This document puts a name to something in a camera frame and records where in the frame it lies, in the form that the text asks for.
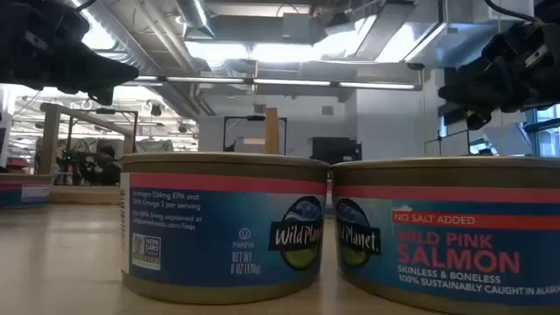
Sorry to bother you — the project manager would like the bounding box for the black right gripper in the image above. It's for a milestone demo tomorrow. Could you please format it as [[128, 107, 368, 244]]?
[[437, 19, 560, 131]]

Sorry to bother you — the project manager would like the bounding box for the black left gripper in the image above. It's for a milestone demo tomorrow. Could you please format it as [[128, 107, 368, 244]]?
[[0, 0, 140, 107]]

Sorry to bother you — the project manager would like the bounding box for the blue salmon can gold lid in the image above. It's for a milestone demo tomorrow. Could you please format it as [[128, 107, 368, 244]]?
[[118, 151, 330, 306], [0, 173, 53, 207], [331, 156, 560, 315]]

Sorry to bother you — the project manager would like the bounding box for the wooden slatted shelf rack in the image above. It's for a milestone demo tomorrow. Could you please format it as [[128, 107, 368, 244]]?
[[38, 102, 280, 206]]

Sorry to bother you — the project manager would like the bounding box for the white slanted panel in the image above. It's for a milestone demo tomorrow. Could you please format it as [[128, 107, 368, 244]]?
[[480, 122, 534, 157]]

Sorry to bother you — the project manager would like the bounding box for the white board on stand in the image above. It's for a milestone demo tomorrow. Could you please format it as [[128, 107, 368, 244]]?
[[426, 129, 473, 158]]

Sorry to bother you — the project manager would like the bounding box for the glass window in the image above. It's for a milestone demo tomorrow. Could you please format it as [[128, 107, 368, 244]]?
[[522, 104, 560, 158]]

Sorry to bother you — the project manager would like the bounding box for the black cabinet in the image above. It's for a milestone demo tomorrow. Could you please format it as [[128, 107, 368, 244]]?
[[311, 136, 363, 165]]

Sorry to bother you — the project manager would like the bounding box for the long ceiling tube light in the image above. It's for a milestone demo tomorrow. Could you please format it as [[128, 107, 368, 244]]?
[[130, 74, 424, 92]]

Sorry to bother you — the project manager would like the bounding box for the silver rectangular air duct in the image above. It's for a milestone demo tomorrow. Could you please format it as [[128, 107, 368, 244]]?
[[349, 0, 537, 69]]

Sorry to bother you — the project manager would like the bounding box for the black metal stand frame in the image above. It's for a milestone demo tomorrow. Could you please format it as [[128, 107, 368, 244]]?
[[222, 115, 289, 155]]

